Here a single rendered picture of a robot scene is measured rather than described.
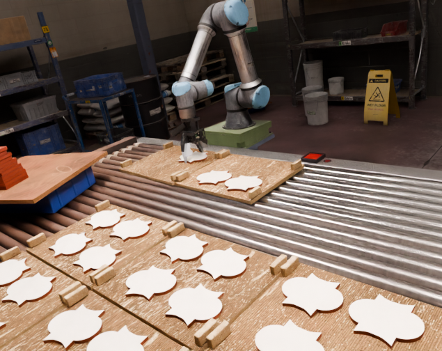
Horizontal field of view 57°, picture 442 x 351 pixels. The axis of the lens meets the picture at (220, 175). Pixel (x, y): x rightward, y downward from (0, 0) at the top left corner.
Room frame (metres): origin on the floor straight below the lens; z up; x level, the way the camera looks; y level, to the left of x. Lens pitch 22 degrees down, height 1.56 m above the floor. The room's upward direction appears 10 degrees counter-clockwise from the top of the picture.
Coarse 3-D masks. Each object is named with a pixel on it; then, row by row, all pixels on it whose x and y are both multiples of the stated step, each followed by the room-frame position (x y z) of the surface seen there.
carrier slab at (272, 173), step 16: (224, 160) 1.73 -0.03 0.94; (240, 160) 1.70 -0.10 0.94; (256, 160) 1.66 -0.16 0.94; (272, 160) 1.62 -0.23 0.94; (192, 176) 1.61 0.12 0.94; (272, 176) 1.46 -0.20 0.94; (288, 176) 1.44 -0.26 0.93; (208, 192) 1.43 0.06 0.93; (224, 192) 1.39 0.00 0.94; (240, 192) 1.36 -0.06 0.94
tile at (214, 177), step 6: (204, 174) 1.58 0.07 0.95; (210, 174) 1.57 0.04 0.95; (216, 174) 1.56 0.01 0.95; (222, 174) 1.54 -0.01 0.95; (228, 174) 1.53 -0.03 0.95; (198, 180) 1.53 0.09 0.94; (204, 180) 1.51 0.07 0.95; (210, 180) 1.50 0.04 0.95; (216, 180) 1.49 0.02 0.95; (222, 180) 1.48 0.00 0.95
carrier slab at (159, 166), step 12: (156, 156) 1.98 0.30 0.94; (168, 156) 1.94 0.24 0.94; (120, 168) 1.89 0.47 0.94; (132, 168) 1.86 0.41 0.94; (144, 168) 1.83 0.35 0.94; (156, 168) 1.80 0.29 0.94; (168, 168) 1.77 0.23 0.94; (180, 168) 1.74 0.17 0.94; (192, 168) 1.71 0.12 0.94; (156, 180) 1.67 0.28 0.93; (168, 180) 1.61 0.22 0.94
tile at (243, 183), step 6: (228, 180) 1.47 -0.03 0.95; (234, 180) 1.46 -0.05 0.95; (240, 180) 1.45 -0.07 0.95; (246, 180) 1.44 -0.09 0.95; (252, 180) 1.43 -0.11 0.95; (258, 180) 1.42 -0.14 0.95; (228, 186) 1.42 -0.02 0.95; (234, 186) 1.40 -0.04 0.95; (240, 186) 1.39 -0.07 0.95; (246, 186) 1.38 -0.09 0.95; (252, 186) 1.38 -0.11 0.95
